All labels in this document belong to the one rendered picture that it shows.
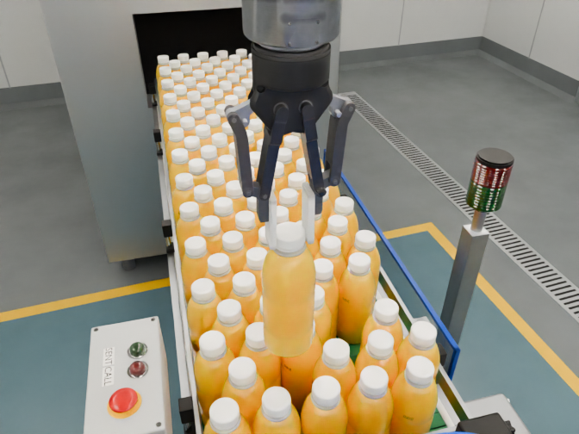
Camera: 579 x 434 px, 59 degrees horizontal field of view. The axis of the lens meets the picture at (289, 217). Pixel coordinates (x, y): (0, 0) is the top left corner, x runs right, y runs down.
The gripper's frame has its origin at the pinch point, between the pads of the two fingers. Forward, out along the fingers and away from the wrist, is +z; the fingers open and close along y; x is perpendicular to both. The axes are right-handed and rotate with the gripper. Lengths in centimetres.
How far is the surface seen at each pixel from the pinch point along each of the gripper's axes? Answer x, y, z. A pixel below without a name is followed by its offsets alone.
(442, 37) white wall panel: 418, 262, 113
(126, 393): -1.8, -22.3, 23.4
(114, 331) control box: 10.8, -24.3, 24.6
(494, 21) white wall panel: 407, 310, 97
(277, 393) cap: -5.2, -2.9, 25.2
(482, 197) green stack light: 18.3, 40.0, 15.0
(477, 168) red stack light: 20.3, 39.0, 10.0
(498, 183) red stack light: 17.5, 41.7, 11.9
